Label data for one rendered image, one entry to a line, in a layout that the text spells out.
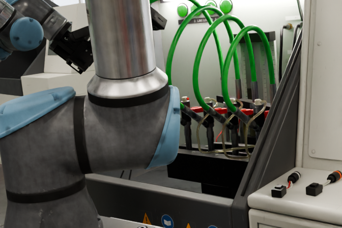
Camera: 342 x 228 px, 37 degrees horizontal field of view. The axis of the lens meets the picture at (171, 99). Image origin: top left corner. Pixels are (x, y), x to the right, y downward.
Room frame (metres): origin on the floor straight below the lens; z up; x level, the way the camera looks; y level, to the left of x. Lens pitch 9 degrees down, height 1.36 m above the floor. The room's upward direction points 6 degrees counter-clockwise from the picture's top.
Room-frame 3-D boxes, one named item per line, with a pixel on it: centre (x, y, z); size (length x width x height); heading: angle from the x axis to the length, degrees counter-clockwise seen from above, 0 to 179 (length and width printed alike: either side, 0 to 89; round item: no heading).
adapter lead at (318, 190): (1.01, -0.30, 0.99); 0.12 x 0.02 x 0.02; 135
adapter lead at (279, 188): (1.03, -0.23, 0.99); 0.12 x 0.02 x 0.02; 146
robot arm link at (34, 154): (0.73, 0.19, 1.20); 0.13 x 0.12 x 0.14; 91
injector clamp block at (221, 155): (1.36, -0.13, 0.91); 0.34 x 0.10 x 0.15; 49
